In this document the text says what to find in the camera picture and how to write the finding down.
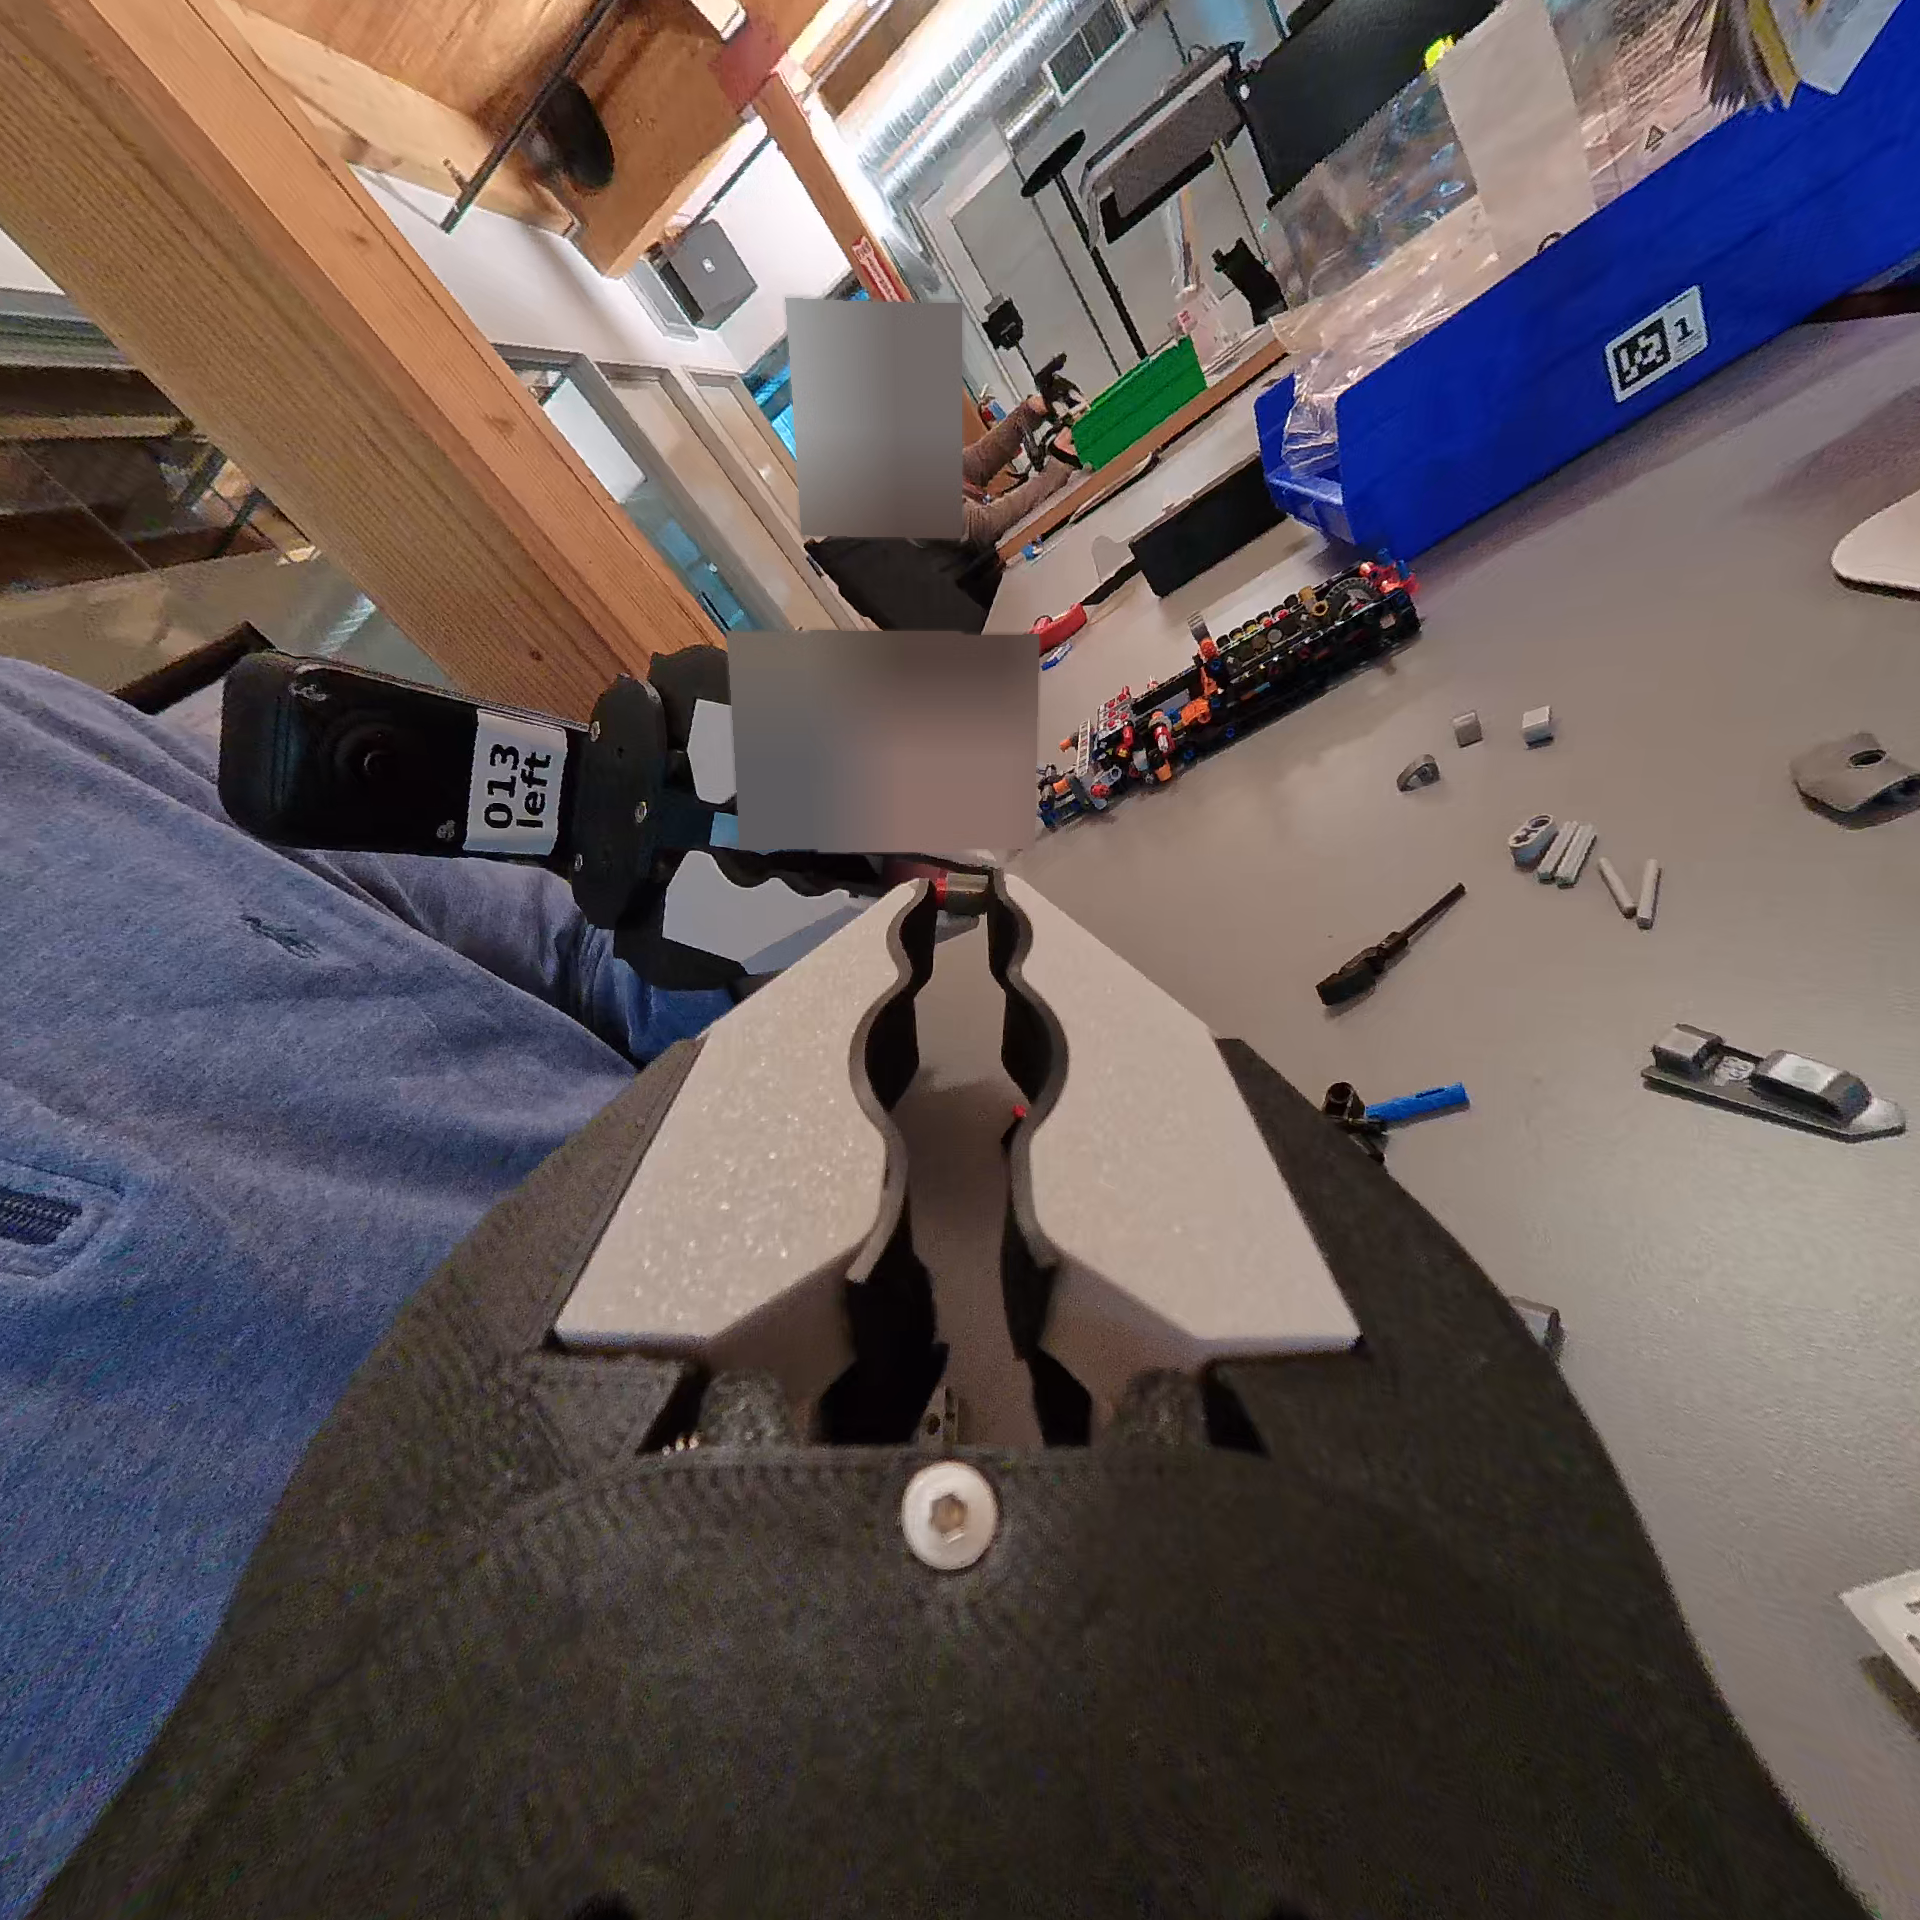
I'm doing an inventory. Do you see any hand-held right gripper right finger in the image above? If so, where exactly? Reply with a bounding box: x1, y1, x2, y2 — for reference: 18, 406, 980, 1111
983, 873, 1364, 1450

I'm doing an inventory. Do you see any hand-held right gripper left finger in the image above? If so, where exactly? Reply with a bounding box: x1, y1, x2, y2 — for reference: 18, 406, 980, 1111
551, 881, 950, 1450

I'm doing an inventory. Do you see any black lego axle with connector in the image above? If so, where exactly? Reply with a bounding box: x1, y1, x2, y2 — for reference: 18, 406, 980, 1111
1317, 882, 1469, 1009

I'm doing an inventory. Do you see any large colourful lego chassis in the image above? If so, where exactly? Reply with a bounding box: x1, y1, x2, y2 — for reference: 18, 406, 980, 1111
1036, 558, 1427, 831

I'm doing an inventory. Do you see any dark grey lego wedge panel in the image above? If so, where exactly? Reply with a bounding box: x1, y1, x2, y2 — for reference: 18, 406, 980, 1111
1642, 1024, 1906, 1143

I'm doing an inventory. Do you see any grey curved lego piece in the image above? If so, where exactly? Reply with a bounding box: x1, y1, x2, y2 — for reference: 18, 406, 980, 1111
1790, 731, 1920, 818

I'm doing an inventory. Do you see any lego sticker sheet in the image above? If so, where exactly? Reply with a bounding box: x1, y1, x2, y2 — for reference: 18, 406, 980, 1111
1838, 1568, 1920, 1729

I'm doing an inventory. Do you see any person's blue clothing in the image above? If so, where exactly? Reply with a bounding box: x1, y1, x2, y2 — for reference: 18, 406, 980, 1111
0, 656, 736, 1883

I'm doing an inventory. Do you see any wooden pillar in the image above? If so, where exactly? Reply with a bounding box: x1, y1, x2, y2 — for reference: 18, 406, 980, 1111
0, 0, 730, 722

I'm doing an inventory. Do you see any black speaker box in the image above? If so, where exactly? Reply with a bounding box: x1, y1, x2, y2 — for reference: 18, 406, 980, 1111
661, 218, 757, 326

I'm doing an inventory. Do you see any black flat box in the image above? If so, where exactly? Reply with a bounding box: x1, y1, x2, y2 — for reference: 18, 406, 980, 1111
1125, 457, 1295, 599

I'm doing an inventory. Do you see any green box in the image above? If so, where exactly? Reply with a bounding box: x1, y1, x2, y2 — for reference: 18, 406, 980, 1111
1071, 337, 1208, 472

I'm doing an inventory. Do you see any black floor lamp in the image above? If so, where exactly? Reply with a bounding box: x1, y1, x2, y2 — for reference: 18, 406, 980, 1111
1019, 133, 1128, 378

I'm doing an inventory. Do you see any black studio light panel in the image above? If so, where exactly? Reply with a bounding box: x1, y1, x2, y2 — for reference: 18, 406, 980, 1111
1078, 54, 1254, 243

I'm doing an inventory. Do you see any pile of clear plastic bags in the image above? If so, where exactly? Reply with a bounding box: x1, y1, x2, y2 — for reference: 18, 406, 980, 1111
1276, 0, 1788, 438

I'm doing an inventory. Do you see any blue plastic bin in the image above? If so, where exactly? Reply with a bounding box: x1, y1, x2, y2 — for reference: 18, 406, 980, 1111
1254, 46, 1920, 566

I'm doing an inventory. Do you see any black monitor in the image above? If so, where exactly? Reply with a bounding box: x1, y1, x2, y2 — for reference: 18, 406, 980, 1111
1245, 0, 1502, 203

